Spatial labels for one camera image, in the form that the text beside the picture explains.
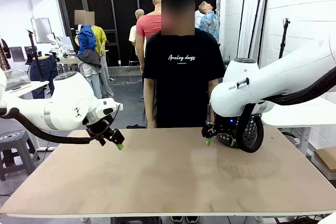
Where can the grey plastic stool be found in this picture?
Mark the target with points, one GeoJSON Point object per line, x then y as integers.
{"type": "Point", "coordinates": [15, 145]}

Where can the large white side table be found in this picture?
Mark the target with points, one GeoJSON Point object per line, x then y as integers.
{"type": "Point", "coordinates": [302, 113]}

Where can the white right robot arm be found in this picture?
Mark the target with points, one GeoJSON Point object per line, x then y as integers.
{"type": "Point", "coordinates": [275, 77]}

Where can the person's right forearm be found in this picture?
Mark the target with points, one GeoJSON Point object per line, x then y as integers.
{"type": "Point", "coordinates": [151, 108]}

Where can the person in yellow shirt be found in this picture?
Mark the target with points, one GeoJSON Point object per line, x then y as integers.
{"type": "Point", "coordinates": [101, 37]}

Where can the black tripod with small camera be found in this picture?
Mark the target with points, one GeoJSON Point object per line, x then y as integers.
{"type": "Point", "coordinates": [284, 40]}

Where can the black white sneaker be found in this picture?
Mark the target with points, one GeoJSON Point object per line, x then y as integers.
{"type": "Point", "coordinates": [177, 219]}
{"type": "Point", "coordinates": [192, 219]}

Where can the grey framed wall panel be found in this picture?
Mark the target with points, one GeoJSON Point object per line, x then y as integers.
{"type": "Point", "coordinates": [40, 30]}

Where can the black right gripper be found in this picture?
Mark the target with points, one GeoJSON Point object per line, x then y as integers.
{"type": "Point", "coordinates": [225, 125]}

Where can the person's left forearm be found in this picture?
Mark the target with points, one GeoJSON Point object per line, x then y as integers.
{"type": "Point", "coordinates": [212, 85]}

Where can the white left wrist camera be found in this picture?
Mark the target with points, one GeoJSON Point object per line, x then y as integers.
{"type": "Point", "coordinates": [107, 104]}

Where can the white desk with equipment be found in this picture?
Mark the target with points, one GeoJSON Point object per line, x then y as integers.
{"type": "Point", "coordinates": [23, 86]}

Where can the person's right hand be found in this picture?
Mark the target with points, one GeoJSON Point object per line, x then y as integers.
{"type": "Point", "coordinates": [151, 124]}

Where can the mannequin torso in blue jeans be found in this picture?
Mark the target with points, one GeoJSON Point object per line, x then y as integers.
{"type": "Point", "coordinates": [44, 69]}

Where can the person wearing black t-shirt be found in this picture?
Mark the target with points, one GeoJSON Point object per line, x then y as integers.
{"type": "Point", "coordinates": [183, 77]}

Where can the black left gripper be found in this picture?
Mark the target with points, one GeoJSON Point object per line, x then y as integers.
{"type": "Point", "coordinates": [98, 128]}

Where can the black tripod with long pole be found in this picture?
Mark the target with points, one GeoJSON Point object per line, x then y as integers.
{"type": "Point", "coordinates": [35, 56]}

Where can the brown cardboard box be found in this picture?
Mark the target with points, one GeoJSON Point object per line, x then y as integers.
{"type": "Point", "coordinates": [326, 159]}

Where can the black crumpled cloth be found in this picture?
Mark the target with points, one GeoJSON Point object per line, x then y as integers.
{"type": "Point", "coordinates": [136, 126]}

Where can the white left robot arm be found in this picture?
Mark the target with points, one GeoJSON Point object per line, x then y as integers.
{"type": "Point", "coordinates": [68, 95]}

